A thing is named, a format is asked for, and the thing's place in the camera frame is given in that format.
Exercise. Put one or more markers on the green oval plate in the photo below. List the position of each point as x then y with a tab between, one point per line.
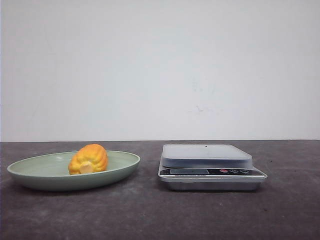
50	172

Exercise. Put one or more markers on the yellow corn cob piece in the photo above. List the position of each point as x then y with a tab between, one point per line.
91	158

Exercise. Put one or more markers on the silver digital kitchen scale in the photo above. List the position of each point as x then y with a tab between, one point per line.
208	167

